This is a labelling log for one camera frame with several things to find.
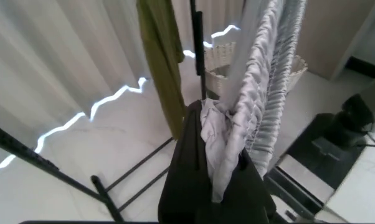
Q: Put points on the white laundry basket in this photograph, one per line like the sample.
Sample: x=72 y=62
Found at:
x=218 y=59

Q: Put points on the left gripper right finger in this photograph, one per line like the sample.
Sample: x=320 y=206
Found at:
x=246 y=199

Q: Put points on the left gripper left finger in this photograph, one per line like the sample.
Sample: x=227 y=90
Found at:
x=184 y=174

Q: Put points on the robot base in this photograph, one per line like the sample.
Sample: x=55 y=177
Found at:
x=355 y=186

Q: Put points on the white curtain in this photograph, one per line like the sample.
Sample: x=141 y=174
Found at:
x=50 y=62

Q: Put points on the pale grey shorts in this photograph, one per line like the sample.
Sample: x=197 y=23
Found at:
x=256 y=93

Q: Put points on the green long-sleeved shirt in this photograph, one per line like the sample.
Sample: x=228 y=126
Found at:
x=162 y=62

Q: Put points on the black clothes rack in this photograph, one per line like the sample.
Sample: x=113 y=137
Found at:
x=198 y=46

